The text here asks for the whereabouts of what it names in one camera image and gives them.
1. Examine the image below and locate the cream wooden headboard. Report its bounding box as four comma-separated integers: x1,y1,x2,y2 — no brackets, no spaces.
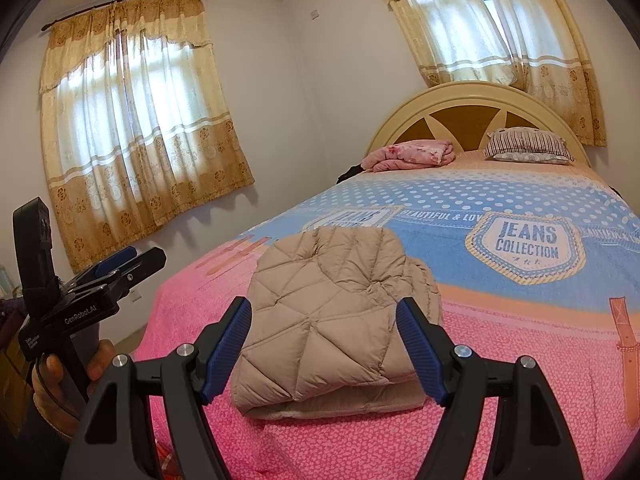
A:
366,81,593,166

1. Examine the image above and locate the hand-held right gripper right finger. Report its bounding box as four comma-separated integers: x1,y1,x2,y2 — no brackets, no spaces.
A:
395,297,583,480

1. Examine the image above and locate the purple cloth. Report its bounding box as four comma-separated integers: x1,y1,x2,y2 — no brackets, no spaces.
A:
0,297,23,331

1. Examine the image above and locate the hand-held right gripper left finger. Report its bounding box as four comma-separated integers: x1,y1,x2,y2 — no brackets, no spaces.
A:
60,297,253,480

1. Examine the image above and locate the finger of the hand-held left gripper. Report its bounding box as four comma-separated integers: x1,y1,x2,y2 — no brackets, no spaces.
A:
106,247,167,290
65,245,138,291

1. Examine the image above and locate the beige quilted jacket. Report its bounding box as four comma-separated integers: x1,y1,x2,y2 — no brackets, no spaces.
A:
231,225,443,420

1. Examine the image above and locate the person's left hand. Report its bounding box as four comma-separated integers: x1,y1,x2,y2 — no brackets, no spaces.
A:
31,339,117,436

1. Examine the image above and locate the dark object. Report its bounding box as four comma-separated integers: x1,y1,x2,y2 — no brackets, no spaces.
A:
611,182,638,211

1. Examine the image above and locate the wooden cabinet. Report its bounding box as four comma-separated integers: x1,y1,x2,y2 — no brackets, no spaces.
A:
0,330,36,411

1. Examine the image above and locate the striped pillow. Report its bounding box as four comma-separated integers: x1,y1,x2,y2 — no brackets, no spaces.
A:
484,127,576,164

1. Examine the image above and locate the blue and pink printed blanket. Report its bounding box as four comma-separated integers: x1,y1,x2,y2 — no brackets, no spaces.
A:
131,162,640,480

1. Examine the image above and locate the wide yellow lace curtain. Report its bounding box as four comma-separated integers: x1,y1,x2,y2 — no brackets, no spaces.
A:
39,0,257,273

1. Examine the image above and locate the dark cloth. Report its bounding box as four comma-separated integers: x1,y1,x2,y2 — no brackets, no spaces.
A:
336,162,366,185

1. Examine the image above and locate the pink floral folded blanket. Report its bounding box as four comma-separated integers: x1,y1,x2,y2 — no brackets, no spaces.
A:
361,138,457,172

